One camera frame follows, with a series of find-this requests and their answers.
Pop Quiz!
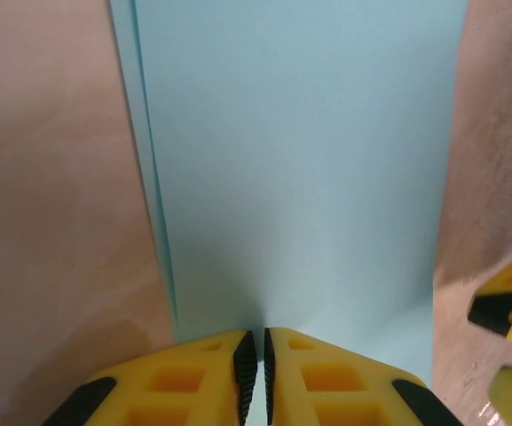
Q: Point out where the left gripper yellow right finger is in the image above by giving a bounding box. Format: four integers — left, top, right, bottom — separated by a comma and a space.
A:
263, 327, 454, 426

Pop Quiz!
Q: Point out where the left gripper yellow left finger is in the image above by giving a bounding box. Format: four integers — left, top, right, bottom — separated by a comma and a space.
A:
42, 328, 256, 426

